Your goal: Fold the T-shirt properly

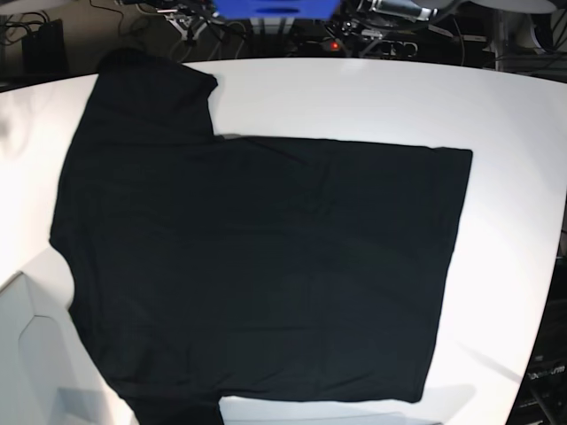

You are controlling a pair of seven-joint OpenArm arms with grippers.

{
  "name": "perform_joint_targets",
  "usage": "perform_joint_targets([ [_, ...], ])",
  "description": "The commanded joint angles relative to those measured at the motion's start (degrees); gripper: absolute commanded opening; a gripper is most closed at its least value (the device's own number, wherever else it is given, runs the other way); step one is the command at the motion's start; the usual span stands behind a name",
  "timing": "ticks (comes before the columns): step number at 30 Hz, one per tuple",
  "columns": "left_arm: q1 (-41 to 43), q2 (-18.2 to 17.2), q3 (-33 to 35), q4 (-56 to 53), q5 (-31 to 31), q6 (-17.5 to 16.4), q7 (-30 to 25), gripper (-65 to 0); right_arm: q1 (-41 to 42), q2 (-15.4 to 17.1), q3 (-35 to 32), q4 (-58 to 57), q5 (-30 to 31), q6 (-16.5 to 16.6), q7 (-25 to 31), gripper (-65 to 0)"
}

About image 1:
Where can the black T-shirt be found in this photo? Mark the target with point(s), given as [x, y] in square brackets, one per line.
[259, 267]

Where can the black power strip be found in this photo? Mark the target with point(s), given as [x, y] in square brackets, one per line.
[375, 49]

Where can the blue plastic bin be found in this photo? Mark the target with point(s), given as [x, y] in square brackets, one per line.
[297, 9]

